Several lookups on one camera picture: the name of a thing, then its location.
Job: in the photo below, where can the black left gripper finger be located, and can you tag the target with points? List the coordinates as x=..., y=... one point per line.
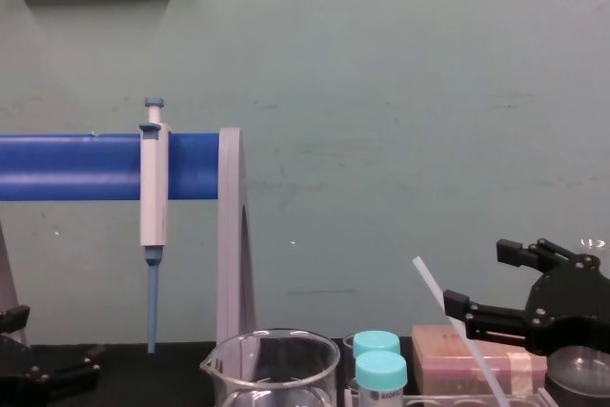
x=71, y=364
x=14, y=319

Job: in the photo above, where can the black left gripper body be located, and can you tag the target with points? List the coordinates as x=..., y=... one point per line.
x=16, y=378

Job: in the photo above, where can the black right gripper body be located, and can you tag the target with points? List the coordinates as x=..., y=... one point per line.
x=572, y=297

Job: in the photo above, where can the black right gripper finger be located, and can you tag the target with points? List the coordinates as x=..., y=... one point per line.
x=514, y=253
x=491, y=319

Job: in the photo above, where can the translucent white stirring rod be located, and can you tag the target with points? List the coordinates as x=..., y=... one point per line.
x=429, y=278

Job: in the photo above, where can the grey rack end support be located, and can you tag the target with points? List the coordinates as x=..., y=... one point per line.
x=7, y=278
x=231, y=235

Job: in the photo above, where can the clear glass vessel rim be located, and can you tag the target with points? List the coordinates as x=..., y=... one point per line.
x=595, y=242

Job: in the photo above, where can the pink box with tape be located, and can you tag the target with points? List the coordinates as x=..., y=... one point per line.
x=443, y=364

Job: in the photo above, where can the round glass flask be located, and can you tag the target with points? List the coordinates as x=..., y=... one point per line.
x=579, y=369

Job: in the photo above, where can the clear plastic well plate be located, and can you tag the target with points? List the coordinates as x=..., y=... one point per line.
x=457, y=401

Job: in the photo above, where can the teal capped sample vial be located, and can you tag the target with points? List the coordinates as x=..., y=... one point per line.
x=381, y=371
x=376, y=341

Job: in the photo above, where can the blue pipette rack bar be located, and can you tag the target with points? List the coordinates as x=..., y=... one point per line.
x=67, y=166

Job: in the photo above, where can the white and blue pipette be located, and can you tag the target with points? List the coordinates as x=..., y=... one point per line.
x=153, y=188

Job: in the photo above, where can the clear glass beaker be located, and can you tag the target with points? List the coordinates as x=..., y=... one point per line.
x=286, y=369

